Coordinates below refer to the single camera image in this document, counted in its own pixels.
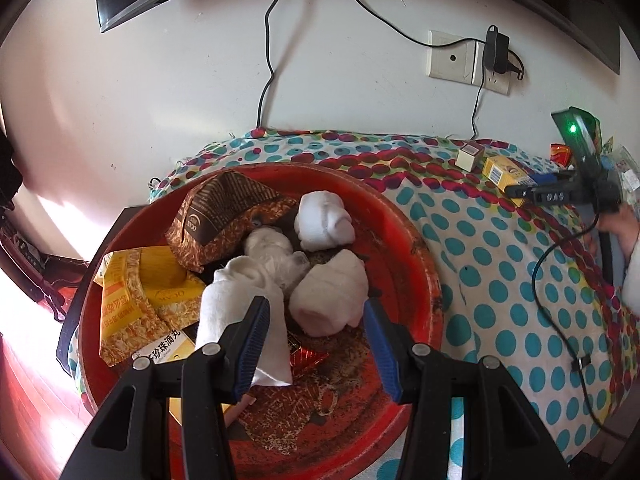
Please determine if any white sock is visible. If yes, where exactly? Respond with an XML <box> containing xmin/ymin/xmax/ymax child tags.
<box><xmin>289</xmin><ymin>250</ymin><xmax>370</xmax><ymax>338</ymax></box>
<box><xmin>294</xmin><ymin>191</ymin><xmax>356</xmax><ymax>253</ymax></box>

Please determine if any black television cable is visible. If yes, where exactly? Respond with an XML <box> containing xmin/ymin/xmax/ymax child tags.
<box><xmin>256</xmin><ymin>0</ymin><xmax>298</xmax><ymax>128</ymax></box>

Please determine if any yellow and blue box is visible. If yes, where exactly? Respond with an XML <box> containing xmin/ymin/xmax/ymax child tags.
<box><xmin>481</xmin><ymin>156</ymin><xmax>556</xmax><ymax>206</ymax></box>

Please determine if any black power adapter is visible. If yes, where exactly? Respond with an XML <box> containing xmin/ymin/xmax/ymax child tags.
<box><xmin>484</xmin><ymin>25</ymin><xmax>511</xmax><ymax>73</ymax></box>

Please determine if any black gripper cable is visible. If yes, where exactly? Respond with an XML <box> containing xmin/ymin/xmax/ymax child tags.
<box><xmin>531</xmin><ymin>225</ymin><xmax>636</xmax><ymax>441</ymax></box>

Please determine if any thin black adapter cable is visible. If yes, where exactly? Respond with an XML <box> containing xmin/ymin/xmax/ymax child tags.
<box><xmin>470</xmin><ymin>52</ymin><xmax>526</xmax><ymax>141</ymax></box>

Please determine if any person's right hand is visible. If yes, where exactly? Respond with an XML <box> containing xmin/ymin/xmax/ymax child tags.
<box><xmin>597</xmin><ymin>205</ymin><xmax>640</xmax><ymax>261</ymax></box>

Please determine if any clear plastic bag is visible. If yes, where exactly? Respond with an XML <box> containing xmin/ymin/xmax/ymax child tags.
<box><xmin>243</xmin><ymin>226</ymin><xmax>311</xmax><ymax>296</ymax></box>

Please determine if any red foil wrapper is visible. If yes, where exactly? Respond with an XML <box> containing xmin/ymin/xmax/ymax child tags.
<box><xmin>286</xmin><ymin>337</ymin><xmax>330</xmax><ymax>378</ymax></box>

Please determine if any white towel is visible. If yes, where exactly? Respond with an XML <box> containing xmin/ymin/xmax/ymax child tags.
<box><xmin>194</xmin><ymin>256</ymin><xmax>293</xmax><ymax>387</ymax></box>

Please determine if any dark wooden chair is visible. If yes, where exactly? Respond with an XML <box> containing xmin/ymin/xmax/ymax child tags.
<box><xmin>0</xmin><ymin>210</ymin><xmax>91</xmax><ymax>321</ymax></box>

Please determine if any brown snack bag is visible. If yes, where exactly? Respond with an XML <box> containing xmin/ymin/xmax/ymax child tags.
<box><xmin>165</xmin><ymin>170</ymin><xmax>299</xmax><ymax>273</ymax></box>

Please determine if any small white box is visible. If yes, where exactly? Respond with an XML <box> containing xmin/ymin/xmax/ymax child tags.
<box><xmin>456</xmin><ymin>142</ymin><xmax>485</xmax><ymax>171</ymax></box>

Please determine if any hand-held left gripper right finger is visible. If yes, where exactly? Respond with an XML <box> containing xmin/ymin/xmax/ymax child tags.
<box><xmin>363</xmin><ymin>297</ymin><xmax>571</xmax><ymax>480</ymax></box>

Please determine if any white power outlet plate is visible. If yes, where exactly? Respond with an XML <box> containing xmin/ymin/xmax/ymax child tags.
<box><xmin>472</xmin><ymin>42</ymin><xmax>512</xmax><ymax>96</ymax></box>

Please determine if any small yellow box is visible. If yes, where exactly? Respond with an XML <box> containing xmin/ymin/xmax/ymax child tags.
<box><xmin>132</xmin><ymin>327</ymin><xmax>258</xmax><ymax>426</ymax></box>

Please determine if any person's right forearm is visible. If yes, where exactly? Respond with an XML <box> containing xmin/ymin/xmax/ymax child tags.
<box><xmin>617</xmin><ymin>247</ymin><xmax>640</xmax><ymax>311</ymax></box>

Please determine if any yellow snack bag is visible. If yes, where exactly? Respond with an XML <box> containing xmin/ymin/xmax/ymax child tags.
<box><xmin>97</xmin><ymin>247</ymin><xmax>208</xmax><ymax>368</ymax></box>

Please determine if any round red tray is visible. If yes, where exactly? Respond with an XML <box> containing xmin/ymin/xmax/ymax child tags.
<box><xmin>77</xmin><ymin>162</ymin><xmax>443</xmax><ymax>480</ymax></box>

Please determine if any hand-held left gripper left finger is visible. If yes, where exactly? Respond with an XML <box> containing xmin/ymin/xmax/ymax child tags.
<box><xmin>75</xmin><ymin>296</ymin><xmax>272</xmax><ymax>480</ymax></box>

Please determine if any white wall socket plate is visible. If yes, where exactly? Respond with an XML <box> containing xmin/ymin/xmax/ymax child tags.
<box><xmin>427</xmin><ymin>30</ymin><xmax>481</xmax><ymax>83</ymax></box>

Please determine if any grey television cable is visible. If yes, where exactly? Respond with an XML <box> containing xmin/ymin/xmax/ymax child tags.
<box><xmin>336</xmin><ymin>0</ymin><xmax>488</xmax><ymax>46</ymax></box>

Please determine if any dark hanging cloth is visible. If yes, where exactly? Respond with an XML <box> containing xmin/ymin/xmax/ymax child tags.
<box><xmin>0</xmin><ymin>132</ymin><xmax>23</xmax><ymax>211</ymax></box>

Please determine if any polka dot cloth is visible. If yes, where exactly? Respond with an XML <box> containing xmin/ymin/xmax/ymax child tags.
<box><xmin>70</xmin><ymin>127</ymin><xmax>640</xmax><ymax>480</ymax></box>

